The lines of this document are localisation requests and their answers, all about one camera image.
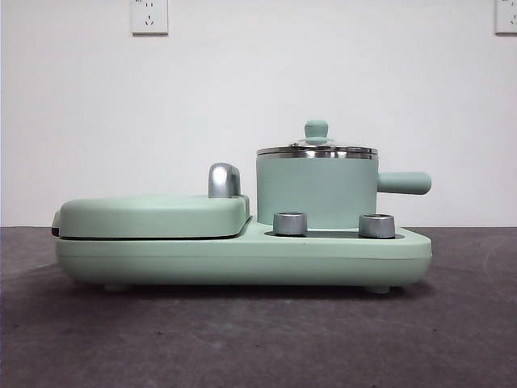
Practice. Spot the silver control knob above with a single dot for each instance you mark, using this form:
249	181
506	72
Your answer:
376	225
290	223

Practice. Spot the glass pot lid green knob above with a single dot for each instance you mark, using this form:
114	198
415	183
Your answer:
316	128

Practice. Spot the white wall socket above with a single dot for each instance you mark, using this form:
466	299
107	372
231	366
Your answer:
149	16
507	16

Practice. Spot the mint green steamer pot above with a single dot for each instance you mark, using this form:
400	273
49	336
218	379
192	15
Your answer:
315	190

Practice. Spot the mint green breakfast machine base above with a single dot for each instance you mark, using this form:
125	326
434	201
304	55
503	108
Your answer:
242	262

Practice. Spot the mint green griddle lid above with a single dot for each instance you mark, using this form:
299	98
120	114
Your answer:
141	218

